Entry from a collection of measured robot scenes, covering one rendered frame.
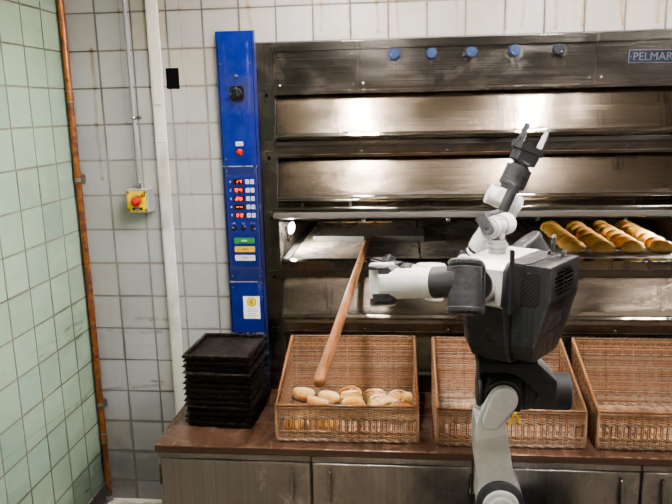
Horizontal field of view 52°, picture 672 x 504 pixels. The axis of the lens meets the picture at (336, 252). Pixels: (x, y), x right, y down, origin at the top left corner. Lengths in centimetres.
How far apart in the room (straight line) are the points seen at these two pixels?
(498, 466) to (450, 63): 158
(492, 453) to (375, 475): 62
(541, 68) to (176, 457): 210
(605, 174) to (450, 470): 134
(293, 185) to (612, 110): 133
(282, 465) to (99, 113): 166
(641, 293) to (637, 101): 80
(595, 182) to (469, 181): 51
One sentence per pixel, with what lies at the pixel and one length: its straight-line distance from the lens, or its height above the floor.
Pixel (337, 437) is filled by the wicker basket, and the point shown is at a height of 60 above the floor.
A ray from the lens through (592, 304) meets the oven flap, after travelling 312.
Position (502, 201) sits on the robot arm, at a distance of 234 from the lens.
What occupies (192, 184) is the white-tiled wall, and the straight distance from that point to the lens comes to 306.
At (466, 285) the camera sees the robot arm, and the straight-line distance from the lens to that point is 187.
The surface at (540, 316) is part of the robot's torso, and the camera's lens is 197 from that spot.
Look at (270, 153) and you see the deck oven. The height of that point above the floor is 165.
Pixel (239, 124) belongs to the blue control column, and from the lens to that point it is 296.
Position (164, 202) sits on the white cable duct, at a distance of 309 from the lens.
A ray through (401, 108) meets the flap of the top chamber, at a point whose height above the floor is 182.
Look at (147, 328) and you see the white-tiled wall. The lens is 328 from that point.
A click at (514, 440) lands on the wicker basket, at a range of 273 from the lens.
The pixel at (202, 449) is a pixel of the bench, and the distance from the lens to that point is 278.
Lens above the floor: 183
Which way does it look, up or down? 12 degrees down
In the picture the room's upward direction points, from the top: 1 degrees counter-clockwise
